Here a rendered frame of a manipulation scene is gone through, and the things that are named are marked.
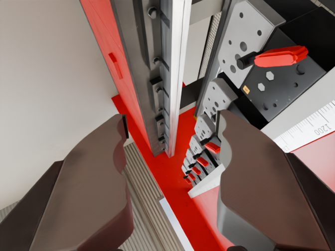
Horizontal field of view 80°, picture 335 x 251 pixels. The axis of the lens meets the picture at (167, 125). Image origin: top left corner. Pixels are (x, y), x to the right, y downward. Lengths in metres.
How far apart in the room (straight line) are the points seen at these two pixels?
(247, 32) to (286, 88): 0.10
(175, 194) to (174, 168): 0.25
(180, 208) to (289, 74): 1.82
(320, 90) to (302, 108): 0.04
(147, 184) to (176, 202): 1.76
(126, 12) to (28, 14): 1.05
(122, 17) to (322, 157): 0.57
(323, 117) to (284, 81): 0.07
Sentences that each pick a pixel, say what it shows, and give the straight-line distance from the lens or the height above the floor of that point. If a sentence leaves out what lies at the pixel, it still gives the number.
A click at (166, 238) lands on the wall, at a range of 3.73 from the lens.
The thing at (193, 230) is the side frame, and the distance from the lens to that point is 2.07.
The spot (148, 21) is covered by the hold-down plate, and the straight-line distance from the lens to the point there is 0.67.
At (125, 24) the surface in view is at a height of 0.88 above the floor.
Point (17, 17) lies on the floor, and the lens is 1.64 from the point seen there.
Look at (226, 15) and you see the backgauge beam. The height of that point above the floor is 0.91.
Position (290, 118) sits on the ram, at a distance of 0.38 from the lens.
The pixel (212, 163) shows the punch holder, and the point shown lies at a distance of 0.84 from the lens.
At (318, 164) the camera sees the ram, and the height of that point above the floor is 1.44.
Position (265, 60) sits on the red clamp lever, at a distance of 0.30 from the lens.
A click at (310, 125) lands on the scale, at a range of 0.36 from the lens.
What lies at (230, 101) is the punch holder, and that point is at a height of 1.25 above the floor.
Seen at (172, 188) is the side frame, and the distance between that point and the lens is 2.05.
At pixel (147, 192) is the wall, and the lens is 3.73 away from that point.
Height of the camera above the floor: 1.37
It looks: 20 degrees down
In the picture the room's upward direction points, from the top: 148 degrees clockwise
